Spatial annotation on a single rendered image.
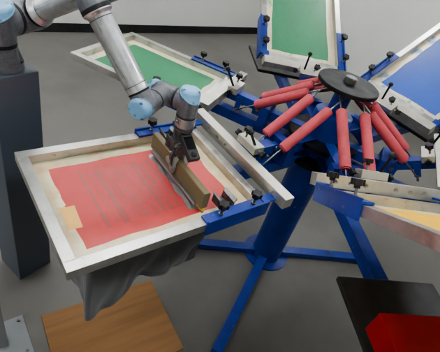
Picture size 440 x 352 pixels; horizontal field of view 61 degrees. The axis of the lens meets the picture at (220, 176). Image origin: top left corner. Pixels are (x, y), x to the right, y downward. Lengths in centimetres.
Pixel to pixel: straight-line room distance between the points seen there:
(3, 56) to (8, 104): 18
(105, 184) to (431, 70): 218
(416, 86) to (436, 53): 33
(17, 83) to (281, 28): 174
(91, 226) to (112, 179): 25
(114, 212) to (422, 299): 116
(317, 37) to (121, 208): 192
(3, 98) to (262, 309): 177
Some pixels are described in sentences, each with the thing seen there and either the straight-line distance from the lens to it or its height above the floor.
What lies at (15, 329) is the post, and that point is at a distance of 223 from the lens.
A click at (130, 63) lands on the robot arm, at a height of 142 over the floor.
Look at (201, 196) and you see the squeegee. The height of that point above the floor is 103.
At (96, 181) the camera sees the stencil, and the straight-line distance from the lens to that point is 149.
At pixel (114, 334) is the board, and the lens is 216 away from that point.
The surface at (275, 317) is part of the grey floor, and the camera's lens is 244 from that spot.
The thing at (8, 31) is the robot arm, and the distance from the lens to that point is 158.
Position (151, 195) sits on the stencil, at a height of 95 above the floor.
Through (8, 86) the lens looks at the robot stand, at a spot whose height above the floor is 116.
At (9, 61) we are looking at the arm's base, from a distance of 161.
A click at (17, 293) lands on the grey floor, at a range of 235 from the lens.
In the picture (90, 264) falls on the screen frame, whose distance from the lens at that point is 119.
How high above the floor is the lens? 194
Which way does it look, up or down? 38 degrees down
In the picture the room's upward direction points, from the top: 18 degrees clockwise
